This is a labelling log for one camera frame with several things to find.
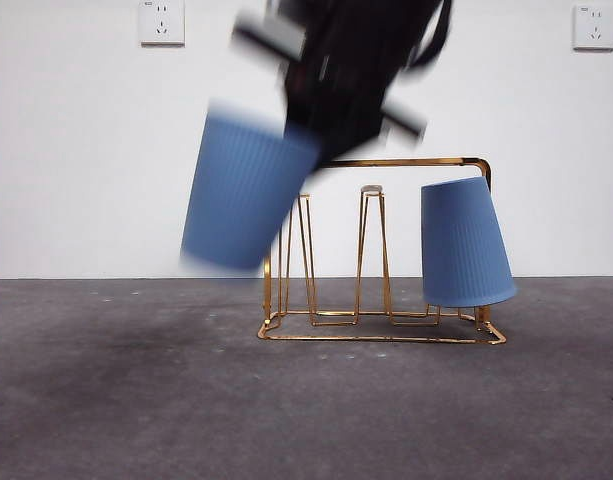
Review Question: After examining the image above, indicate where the blue ribbed plastic cup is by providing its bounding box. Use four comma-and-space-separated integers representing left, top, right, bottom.
419, 175, 517, 309
179, 102, 323, 274

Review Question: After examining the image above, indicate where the gold wire cup rack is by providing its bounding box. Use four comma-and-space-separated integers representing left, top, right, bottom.
257, 156, 507, 346

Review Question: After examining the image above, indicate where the black cable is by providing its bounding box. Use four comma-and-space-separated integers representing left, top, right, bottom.
405, 0, 455, 71

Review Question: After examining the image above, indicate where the white wall socket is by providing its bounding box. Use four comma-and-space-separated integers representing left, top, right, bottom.
572, 3, 613, 52
139, 0, 186, 49

